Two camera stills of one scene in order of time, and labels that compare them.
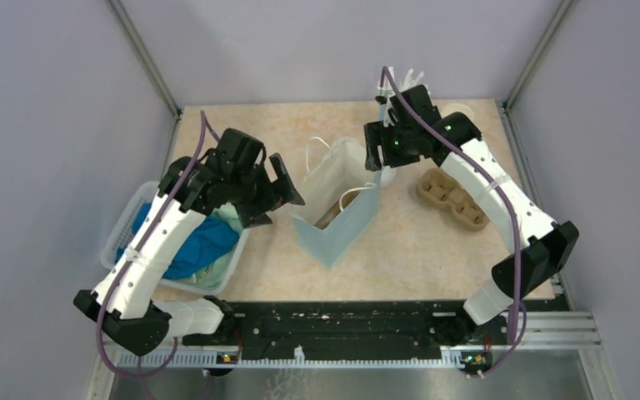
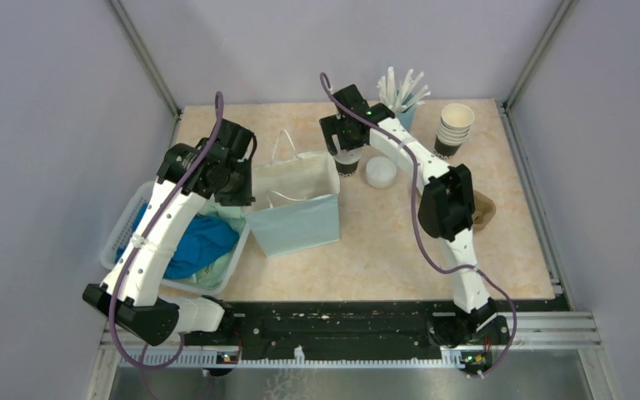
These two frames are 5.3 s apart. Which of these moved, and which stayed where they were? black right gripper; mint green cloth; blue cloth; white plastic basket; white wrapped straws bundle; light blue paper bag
Moved: light blue paper bag; black right gripper
Stayed: mint green cloth; white wrapped straws bundle; white plastic basket; blue cloth
